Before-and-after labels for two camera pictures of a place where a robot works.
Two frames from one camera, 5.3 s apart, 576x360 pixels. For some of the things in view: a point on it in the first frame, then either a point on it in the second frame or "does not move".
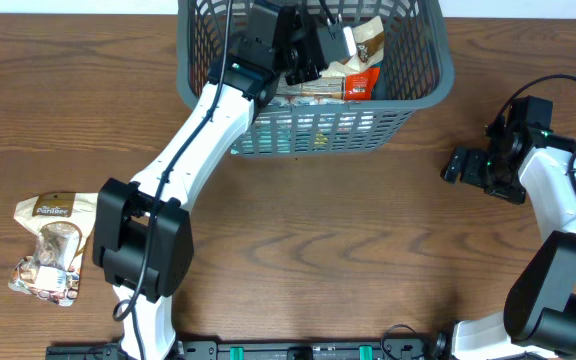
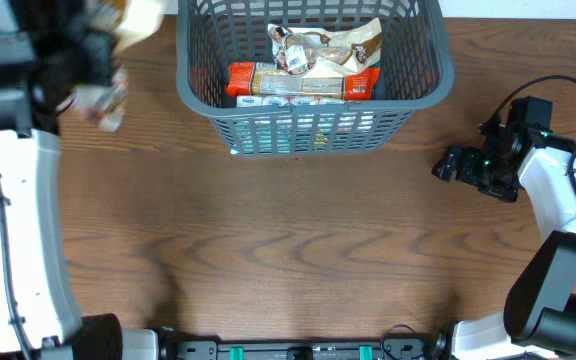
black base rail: [265, 349] does not move
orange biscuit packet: [356, 85] does not move
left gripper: [299, 21] -> [100, 47]
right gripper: [471, 168] does not move
